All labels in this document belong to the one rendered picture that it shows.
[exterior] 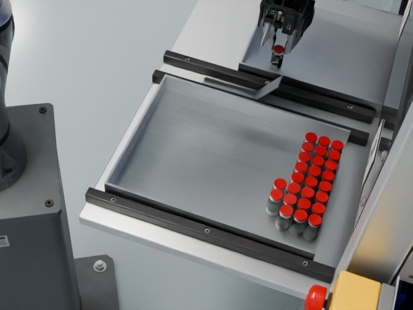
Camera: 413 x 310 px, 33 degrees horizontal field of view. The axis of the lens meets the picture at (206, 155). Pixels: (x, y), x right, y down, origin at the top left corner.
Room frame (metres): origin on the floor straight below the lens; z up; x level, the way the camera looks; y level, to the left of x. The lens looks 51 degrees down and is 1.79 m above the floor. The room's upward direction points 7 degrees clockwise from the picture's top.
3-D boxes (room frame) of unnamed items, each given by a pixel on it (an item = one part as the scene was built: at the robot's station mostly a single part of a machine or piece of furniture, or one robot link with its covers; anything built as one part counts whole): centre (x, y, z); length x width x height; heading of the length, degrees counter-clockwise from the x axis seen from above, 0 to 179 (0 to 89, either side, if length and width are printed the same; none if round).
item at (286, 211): (0.68, -0.15, 0.90); 0.18 x 0.02 x 0.05; 166
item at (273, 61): (0.96, -0.11, 0.90); 0.02 x 0.02 x 0.04
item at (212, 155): (0.70, -0.04, 0.90); 0.34 x 0.26 x 0.04; 76
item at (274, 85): (0.88, -0.05, 0.91); 0.14 x 0.03 x 0.06; 77
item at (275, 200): (0.63, -0.12, 0.90); 0.02 x 0.02 x 0.05
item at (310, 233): (0.67, -0.19, 0.90); 0.18 x 0.02 x 0.05; 166
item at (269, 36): (0.95, -0.08, 0.97); 0.06 x 0.03 x 0.09; 166
